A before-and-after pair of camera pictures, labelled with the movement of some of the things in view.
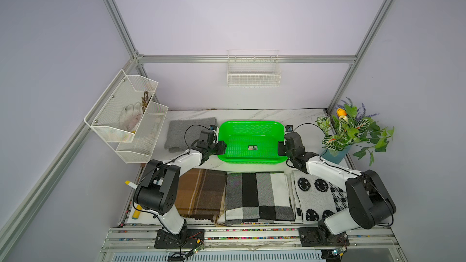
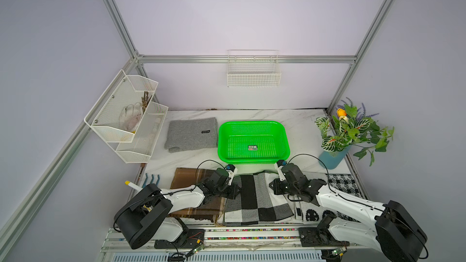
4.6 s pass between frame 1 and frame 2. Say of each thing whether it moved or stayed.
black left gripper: moved
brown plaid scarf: stayed
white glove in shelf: stayed
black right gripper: moved
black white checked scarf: stayed
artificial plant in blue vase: stayed
